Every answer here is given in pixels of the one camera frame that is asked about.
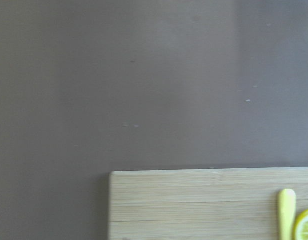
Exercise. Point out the bamboo cutting board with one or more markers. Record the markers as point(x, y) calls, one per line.
point(201, 204)

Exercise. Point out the yellow plastic knife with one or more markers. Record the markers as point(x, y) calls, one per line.
point(286, 207)

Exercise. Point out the lemon slice near handle end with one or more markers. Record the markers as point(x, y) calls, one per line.
point(301, 226)

